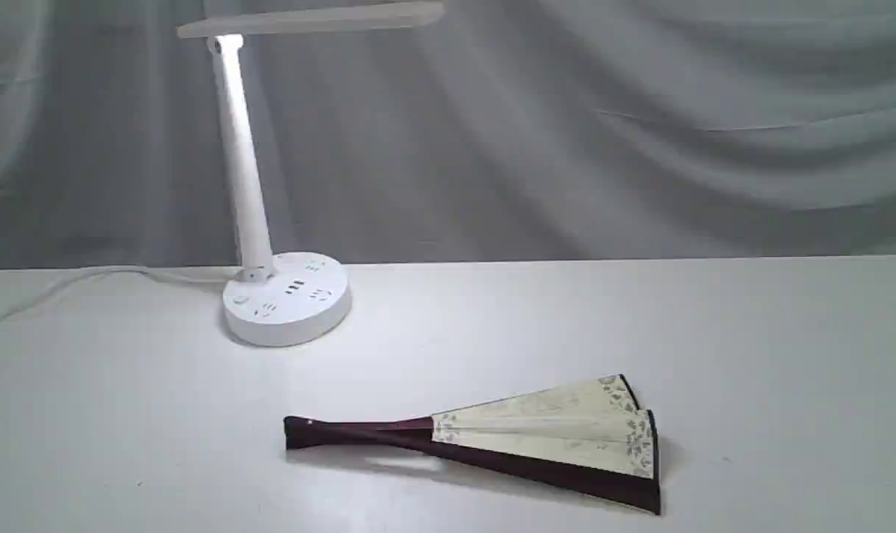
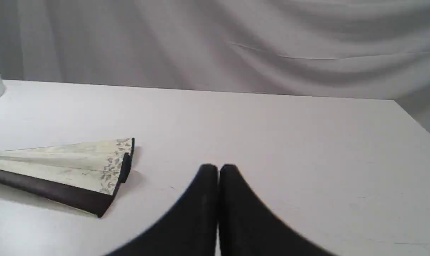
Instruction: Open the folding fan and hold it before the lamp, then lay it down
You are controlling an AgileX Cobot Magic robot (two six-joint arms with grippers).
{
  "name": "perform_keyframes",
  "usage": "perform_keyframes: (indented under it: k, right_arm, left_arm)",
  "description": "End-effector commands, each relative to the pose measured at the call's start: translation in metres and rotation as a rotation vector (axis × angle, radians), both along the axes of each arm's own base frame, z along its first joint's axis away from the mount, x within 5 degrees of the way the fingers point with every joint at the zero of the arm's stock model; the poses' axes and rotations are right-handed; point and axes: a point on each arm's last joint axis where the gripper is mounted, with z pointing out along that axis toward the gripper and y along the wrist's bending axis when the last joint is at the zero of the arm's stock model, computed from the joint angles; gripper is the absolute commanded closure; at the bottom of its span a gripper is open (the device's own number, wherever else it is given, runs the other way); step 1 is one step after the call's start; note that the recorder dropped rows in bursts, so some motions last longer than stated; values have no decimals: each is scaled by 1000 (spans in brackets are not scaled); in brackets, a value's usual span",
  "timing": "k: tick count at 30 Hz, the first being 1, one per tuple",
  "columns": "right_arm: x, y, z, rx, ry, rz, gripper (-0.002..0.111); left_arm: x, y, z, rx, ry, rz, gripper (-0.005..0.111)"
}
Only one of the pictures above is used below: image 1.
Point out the folding paper fan dark ribs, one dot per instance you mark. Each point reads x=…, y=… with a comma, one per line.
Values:
x=592, y=438

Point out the white desk lamp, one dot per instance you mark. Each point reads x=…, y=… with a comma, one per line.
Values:
x=279, y=300

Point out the grey backdrop curtain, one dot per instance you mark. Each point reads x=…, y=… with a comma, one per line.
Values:
x=507, y=131

